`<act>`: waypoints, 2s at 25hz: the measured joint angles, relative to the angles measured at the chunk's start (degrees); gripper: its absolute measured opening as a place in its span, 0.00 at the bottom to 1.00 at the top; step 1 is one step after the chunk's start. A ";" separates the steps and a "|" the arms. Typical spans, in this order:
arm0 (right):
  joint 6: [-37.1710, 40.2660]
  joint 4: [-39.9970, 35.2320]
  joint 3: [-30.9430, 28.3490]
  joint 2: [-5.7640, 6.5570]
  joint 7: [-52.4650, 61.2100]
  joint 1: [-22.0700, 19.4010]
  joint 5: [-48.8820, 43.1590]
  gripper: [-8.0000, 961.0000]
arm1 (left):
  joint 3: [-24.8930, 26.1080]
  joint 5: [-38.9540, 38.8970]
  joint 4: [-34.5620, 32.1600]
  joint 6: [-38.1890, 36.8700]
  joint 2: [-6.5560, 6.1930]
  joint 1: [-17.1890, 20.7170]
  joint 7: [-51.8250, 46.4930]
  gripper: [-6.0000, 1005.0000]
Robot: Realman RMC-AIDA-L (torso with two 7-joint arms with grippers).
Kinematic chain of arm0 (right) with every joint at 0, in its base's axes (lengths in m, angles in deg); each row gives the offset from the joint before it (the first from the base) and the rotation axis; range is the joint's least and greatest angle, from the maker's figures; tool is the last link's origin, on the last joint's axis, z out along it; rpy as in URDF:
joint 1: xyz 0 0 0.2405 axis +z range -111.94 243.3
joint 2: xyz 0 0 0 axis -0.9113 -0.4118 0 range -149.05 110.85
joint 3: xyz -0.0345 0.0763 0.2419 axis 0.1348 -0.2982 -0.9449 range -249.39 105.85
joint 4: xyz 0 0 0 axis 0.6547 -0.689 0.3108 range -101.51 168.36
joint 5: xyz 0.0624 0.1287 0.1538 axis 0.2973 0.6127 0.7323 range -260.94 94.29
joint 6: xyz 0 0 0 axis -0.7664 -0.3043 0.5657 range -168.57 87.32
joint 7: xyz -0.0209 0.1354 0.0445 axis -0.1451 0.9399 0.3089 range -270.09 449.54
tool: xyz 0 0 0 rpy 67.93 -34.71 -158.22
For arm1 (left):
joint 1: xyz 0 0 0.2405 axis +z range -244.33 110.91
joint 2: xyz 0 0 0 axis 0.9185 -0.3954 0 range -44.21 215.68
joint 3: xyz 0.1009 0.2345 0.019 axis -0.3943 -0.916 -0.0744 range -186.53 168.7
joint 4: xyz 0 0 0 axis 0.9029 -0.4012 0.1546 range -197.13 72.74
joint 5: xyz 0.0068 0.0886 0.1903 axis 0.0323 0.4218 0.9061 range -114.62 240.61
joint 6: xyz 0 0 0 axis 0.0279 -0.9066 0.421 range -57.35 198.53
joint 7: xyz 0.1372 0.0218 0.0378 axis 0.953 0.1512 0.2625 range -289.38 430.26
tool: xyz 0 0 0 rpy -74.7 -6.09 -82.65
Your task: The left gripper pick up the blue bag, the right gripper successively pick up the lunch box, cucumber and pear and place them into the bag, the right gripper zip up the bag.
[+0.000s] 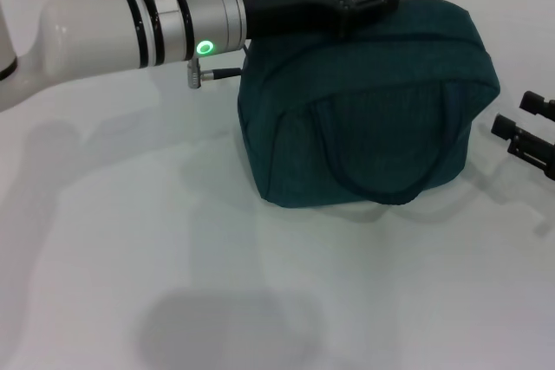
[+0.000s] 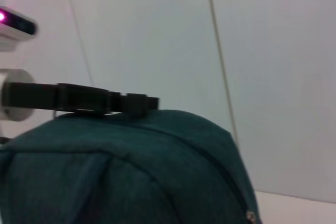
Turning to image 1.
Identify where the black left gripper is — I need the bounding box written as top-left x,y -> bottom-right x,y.
237,0 -> 401,40

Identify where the dark teal fabric bag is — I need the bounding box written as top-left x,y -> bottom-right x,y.
237,0 -> 502,207

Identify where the black left wrist connector cable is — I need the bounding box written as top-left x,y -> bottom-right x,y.
186,42 -> 249,90

